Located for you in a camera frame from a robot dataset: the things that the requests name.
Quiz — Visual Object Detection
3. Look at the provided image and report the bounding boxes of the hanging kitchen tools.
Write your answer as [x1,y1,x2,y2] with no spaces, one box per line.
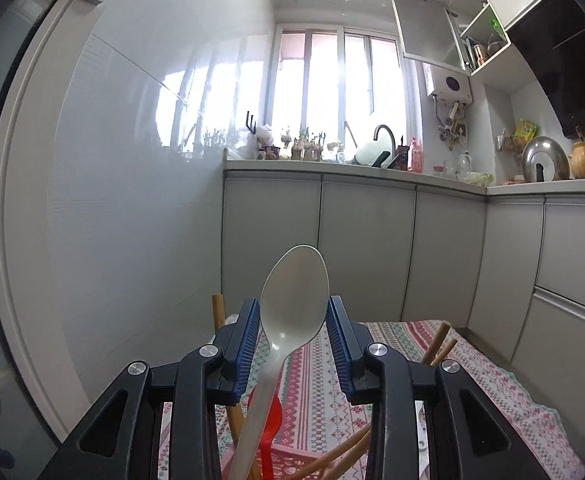
[435,102,469,151]

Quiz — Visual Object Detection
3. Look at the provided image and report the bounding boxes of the bunch of wooden chopsticks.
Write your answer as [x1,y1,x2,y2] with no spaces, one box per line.
[211,294,459,480]

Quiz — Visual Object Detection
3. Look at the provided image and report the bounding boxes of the kitchen window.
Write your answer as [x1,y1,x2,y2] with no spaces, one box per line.
[272,26,419,162]

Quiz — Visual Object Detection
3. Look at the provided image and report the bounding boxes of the open wall cabinet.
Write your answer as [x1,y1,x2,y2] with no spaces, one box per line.
[389,0,559,79]

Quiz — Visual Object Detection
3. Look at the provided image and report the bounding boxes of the steel pot lid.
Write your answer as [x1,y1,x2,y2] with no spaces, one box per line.
[521,135,572,183]

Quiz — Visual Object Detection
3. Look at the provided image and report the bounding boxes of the red plastic spoon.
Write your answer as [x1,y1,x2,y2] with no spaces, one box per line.
[246,384,284,480]

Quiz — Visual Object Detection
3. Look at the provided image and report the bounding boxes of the black range hood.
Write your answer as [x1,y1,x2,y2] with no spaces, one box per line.
[505,0,585,139]

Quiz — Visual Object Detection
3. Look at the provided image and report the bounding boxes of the grey glass door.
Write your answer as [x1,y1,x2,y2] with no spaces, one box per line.
[0,5,78,446]

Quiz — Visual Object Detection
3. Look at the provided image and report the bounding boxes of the windowsill potted plants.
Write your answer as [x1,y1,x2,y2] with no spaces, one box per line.
[279,127,327,162]

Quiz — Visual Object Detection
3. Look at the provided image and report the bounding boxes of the pink dish soap bottle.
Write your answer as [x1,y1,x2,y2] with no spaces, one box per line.
[408,136,425,172]

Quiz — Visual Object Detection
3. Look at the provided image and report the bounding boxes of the white water heater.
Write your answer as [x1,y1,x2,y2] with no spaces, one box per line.
[425,62,474,106]

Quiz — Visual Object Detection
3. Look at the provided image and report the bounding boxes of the large white plastic spoon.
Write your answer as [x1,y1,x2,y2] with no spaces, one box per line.
[227,245,331,480]

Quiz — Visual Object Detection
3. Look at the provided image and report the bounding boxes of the pink lattice utensil basket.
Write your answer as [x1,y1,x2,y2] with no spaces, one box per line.
[217,439,373,480]

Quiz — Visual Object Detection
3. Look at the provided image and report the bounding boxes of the striped patterned tablecloth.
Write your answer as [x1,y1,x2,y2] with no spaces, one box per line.
[157,316,585,480]

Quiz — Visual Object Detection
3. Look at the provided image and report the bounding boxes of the yellow snack packet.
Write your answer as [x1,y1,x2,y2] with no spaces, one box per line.
[512,118,538,142]

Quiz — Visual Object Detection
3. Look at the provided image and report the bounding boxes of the white kitchen base cabinets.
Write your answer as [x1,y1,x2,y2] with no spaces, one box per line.
[222,157,585,463]

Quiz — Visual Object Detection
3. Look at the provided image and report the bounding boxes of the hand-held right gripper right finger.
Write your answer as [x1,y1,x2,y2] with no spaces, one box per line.
[325,296,534,480]

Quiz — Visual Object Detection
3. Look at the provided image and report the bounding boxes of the pale bowl in sink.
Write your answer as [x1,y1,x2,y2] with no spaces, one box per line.
[355,138,394,166]

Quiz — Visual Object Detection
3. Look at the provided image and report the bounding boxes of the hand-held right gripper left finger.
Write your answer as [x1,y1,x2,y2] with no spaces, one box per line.
[37,298,262,480]

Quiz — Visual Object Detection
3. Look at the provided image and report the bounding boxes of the curved metal faucet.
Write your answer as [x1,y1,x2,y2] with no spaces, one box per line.
[373,124,399,155]

